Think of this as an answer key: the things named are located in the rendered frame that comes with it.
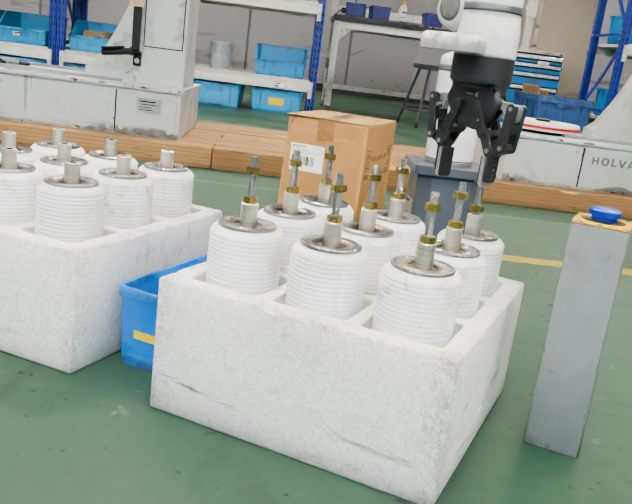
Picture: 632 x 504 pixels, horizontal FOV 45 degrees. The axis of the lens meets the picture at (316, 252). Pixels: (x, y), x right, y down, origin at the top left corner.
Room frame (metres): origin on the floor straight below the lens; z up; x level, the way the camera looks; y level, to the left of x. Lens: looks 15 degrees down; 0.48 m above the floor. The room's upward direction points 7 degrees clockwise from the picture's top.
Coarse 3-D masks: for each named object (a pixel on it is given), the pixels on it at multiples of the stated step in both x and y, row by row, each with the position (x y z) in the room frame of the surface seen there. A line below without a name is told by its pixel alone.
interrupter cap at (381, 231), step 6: (342, 222) 1.02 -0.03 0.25; (348, 222) 1.03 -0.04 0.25; (354, 222) 1.03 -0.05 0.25; (348, 228) 0.99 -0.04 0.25; (354, 228) 1.01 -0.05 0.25; (378, 228) 1.02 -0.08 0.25; (384, 228) 1.02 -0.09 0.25; (390, 228) 1.02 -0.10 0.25; (354, 234) 0.97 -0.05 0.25; (360, 234) 0.97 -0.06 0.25; (366, 234) 0.97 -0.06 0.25; (372, 234) 0.97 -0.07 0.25; (378, 234) 0.97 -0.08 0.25; (384, 234) 0.98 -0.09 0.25; (390, 234) 0.99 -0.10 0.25
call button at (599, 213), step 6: (594, 210) 0.95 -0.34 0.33; (600, 210) 0.95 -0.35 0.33; (606, 210) 0.95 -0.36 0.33; (612, 210) 0.95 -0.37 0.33; (618, 210) 0.96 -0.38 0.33; (594, 216) 0.95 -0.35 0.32; (600, 216) 0.94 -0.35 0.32; (606, 216) 0.94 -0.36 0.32; (612, 216) 0.94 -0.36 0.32; (618, 216) 0.94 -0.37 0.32; (606, 222) 0.94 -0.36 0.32; (612, 222) 0.95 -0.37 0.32
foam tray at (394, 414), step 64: (192, 320) 0.88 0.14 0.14; (256, 320) 0.85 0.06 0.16; (320, 320) 0.82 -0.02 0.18; (512, 320) 1.06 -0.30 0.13; (192, 384) 0.88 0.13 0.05; (256, 384) 0.84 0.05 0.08; (320, 384) 0.81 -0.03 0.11; (384, 384) 0.78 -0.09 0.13; (448, 384) 0.75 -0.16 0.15; (320, 448) 0.81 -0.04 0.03; (384, 448) 0.78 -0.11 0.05; (448, 448) 0.78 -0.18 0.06
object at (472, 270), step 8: (440, 256) 0.92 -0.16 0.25; (448, 256) 0.92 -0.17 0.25; (480, 256) 0.94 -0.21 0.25; (456, 264) 0.91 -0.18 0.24; (464, 264) 0.91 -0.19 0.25; (472, 264) 0.92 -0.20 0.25; (480, 264) 0.93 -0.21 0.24; (464, 272) 0.91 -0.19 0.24; (472, 272) 0.92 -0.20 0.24; (480, 272) 0.93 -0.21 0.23; (464, 280) 0.91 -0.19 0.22; (472, 280) 0.92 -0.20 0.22; (480, 280) 0.93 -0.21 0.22; (464, 288) 0.91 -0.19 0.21; (472, 288) 0.92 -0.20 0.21; (480, 288) 0.94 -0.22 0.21; (464, 296) 0.92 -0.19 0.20; (472, 296) 0.92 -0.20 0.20; (464, 304) 0.92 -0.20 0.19; (472, 304) 0.93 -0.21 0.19; (464, 312) 0.92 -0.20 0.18; (472, 312) 0.93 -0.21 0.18
